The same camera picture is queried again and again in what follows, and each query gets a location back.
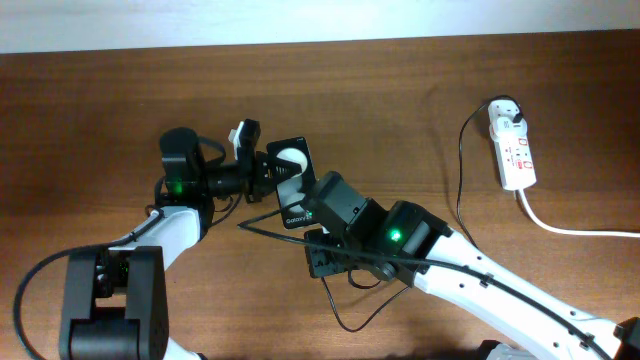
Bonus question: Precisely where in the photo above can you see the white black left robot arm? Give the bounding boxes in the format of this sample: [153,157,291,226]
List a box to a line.
[59,120,312,359]

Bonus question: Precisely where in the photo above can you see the white power strip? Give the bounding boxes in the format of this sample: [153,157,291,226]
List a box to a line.
[488,99,537,191]

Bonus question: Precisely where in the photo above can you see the black Samsung smartphone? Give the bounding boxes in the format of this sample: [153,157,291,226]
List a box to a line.
[266,136,316,230]

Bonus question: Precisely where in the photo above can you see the white USB charger plug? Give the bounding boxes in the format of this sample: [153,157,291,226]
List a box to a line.
[489,114,528,142]

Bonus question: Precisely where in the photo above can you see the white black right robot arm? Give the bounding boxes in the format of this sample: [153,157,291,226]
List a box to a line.
[301,172,639,359]

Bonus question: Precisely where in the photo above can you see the white power strip cord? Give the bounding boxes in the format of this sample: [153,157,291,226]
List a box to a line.
[514,187,640,239]

